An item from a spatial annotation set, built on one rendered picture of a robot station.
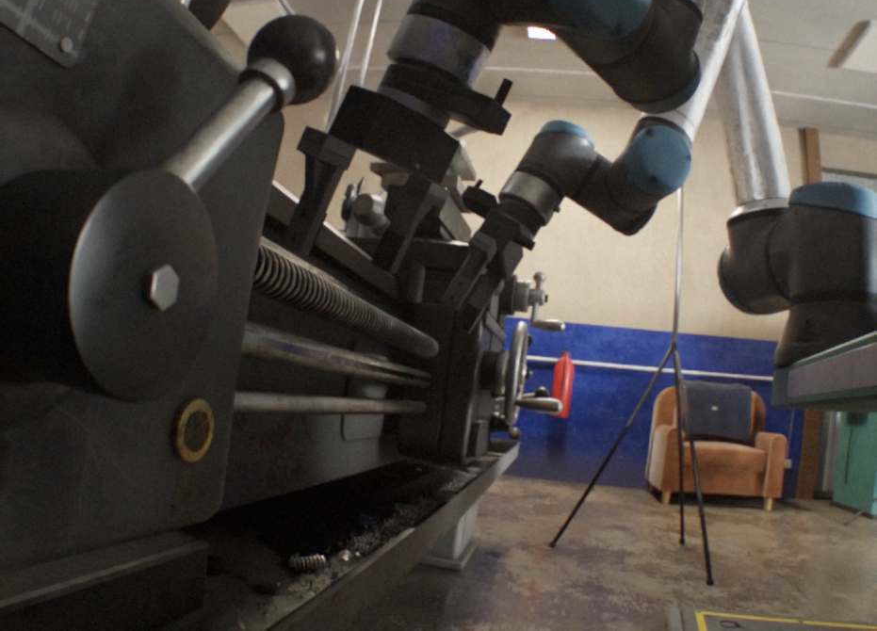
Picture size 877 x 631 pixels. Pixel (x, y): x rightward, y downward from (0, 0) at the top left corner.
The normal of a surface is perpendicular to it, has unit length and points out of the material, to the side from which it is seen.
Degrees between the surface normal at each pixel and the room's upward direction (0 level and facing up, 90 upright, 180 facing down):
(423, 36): 102
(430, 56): 108
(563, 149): 89
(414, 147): 114
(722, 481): 90
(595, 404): 90
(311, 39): 90
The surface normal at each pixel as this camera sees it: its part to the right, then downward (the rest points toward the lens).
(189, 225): 0.97, 0.09
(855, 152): -0.19, -0.19
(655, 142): 0.03, -0.09
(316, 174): 0.76, 0.43
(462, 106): -0.16, 0.07
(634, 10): 0.54, 0.36
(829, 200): -0.63, -0.29
